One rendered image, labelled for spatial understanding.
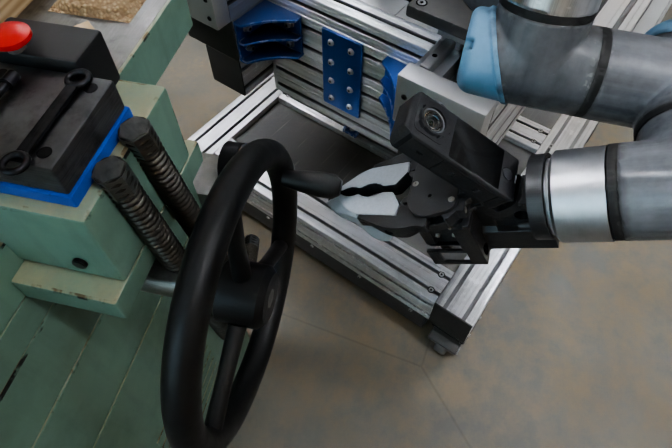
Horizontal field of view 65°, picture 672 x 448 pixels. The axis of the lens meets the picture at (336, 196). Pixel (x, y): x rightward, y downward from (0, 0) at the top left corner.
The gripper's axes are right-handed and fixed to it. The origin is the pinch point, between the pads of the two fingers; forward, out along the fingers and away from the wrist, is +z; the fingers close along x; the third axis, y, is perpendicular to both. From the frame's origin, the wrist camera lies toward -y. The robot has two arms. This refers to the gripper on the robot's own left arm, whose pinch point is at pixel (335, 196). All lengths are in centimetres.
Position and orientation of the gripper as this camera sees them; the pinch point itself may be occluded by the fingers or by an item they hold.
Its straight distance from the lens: 52.6
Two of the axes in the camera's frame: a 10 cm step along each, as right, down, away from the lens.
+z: -8.3, 0.6, 5.5
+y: 4.7, 6.0, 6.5
